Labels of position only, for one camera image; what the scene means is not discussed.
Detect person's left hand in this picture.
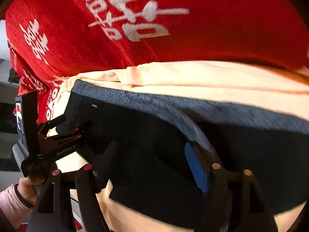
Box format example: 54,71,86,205
17,175,45,204

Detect pink sleeved left forearm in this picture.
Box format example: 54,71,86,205
1,184,34,229

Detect cream peach cushion cover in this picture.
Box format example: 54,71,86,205
47,60,309,232

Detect black pants with patterned waistband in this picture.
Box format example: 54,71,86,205
56,80,308,231

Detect red blanket with white characters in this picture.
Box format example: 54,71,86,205
5,0,308,122

